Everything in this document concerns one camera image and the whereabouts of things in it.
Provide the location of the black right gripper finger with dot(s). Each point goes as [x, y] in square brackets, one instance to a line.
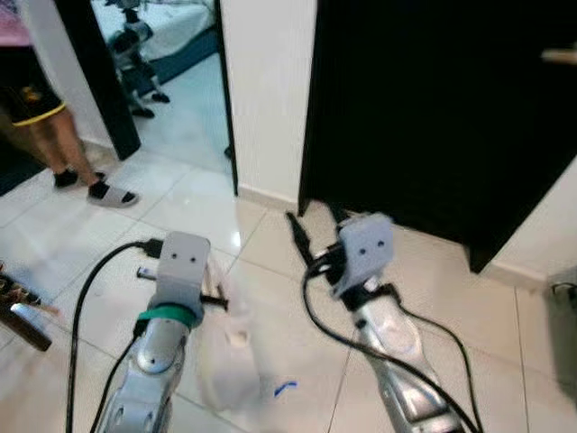
[341, 225]
[299, 234]

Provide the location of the white shirt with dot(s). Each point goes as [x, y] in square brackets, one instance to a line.
[234, 361]

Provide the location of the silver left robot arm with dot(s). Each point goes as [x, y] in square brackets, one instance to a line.
[149, 370]

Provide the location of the grey slide sandal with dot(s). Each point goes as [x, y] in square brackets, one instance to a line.
[117, 197]
[68, 179]

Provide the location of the wide black door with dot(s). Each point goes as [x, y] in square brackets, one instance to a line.
[433, 117]

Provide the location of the dark grey bin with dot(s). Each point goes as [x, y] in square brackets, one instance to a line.
[563, 343]

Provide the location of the narrow black door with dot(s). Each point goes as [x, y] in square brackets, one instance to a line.
[95, 81]

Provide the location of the white bed mattress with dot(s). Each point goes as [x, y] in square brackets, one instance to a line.
[180, 27]

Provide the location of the person in pink shirt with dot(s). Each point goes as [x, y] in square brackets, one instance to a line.
[27, 81]

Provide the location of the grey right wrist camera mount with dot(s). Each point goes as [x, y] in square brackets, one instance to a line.
[368, 245]

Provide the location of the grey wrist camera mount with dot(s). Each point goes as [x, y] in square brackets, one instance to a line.
[183, 266]
[368, 245]

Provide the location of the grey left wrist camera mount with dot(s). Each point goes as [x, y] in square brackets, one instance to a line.
[183, 266]

